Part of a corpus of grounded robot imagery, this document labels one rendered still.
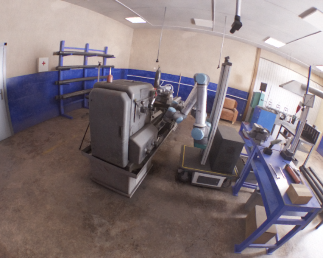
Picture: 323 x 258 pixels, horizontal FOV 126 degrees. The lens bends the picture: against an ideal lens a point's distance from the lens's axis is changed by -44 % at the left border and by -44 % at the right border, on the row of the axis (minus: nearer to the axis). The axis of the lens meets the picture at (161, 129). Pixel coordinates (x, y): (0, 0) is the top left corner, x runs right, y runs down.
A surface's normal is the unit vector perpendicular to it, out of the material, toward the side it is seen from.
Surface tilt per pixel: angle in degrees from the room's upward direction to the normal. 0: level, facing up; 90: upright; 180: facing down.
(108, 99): 90
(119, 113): 90
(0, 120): 90
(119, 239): 0
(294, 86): 82
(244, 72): 90
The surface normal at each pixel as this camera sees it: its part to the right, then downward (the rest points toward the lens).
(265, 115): -0.32, 0.33
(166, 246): 0.15, -0.91
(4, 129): 0.94, 0.25
